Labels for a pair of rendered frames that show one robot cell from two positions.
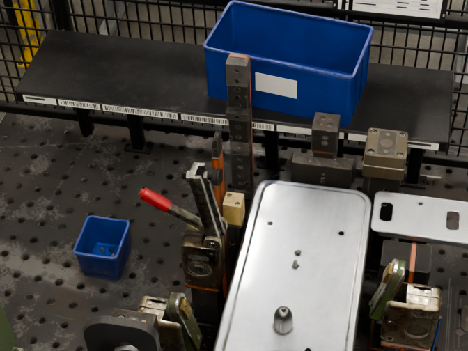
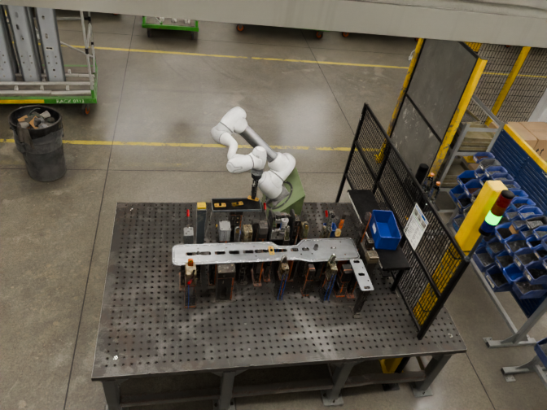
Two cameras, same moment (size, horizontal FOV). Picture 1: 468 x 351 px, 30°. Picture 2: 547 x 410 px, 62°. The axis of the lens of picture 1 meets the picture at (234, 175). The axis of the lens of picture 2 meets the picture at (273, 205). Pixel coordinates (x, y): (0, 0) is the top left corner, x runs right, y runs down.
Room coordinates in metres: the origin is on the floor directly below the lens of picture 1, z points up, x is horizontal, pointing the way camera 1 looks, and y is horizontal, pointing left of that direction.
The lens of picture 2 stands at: (-0.75, -1.95, 3.43)
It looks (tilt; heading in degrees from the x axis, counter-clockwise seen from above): 41 degrees down; 59
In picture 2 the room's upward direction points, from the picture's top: 10 degrees clockwise
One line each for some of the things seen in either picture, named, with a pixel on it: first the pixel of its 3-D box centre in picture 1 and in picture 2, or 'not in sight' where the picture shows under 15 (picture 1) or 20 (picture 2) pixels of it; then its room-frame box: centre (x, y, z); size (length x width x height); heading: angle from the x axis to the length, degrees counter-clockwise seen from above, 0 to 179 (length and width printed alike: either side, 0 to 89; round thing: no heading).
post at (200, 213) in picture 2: not in sight; (200, 228); (0.08, 0.46, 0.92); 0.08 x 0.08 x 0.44; 76
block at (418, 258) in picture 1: (397, 301); (343, 280); (0.96, -0.30, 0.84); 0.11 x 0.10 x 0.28; 76
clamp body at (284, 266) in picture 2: not in sight; (281, 280); (0.49, -0.17, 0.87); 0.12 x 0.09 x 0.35; 76
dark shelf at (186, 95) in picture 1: (233, 86); (376, 226); (1.40, -0.01, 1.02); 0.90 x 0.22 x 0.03; 76
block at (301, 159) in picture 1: (320, 210); (359, 260); (1.18, -0.17, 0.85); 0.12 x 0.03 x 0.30; 76
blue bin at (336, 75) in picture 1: (288, 62); (383, 229); (1.37, -0.12, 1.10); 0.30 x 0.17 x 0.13; 68
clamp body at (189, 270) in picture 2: not in sight; (190, 285); (-0.14, -0.03, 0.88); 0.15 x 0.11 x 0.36; 76
